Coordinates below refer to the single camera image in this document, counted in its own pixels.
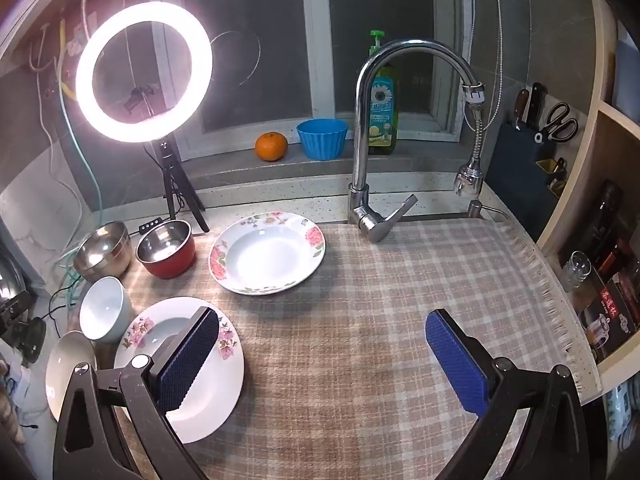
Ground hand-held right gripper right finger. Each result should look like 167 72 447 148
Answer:
425 309 591 480

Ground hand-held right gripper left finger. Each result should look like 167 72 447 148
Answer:
52 305 221 480

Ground small floral plate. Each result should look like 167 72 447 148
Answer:
114 296 246 445

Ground white ceramic bowl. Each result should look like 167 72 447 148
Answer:
78 276 135 345

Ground red steel-lined bowl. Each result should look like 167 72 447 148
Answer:
135 220 197 280

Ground white plate with leaf print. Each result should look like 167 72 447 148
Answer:
45 331 98 423

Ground large rose print plate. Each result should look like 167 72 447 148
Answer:
208 211 327 296

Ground stainless steel bowl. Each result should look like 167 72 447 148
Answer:
72 221 133 283

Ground beige checked cloth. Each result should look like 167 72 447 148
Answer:
112 220 603 480

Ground clear drinking glass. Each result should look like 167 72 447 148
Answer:
559 251 593 291

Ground metal soap dispenser nozzle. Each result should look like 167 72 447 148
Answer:
467 200 508 221

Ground dark printed box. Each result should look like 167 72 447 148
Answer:
580 270 640 366

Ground black power adapter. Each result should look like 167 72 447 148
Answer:
0 290 46 361

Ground person's beige fluffy clothing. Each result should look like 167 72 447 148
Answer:
0 355 26 446

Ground steel pot lid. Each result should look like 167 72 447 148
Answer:
0 252 28 311

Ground dark glass bottle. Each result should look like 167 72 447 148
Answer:
582 179 623 271

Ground dark blue knife block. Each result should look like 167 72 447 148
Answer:
485 121 571 241

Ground chrome faucet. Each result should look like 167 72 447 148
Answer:
346 38 483 244

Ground orange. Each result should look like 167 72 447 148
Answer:
254 131 289 162

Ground wooden shelf unit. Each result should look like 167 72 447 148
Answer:
537 0 640 376

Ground green dish soap bottle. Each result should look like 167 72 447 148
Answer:
367 30 401 156

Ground blue fluted silicone cup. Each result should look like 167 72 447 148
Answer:
296 118 349 161

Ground scissors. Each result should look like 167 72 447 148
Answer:
534 102 579 145

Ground flexible faucet sprayer hose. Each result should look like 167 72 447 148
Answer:
454 82 488 197

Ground brown-handled knife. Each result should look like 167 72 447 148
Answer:
514 88 530 128

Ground black-handled knife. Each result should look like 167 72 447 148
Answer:
527 81 547 131

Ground teal green hose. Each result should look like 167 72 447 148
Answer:
54 80 106 311

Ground ring light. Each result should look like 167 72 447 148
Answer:
75 1 215 143

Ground white window frame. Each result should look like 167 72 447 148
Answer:
150 0 531 161

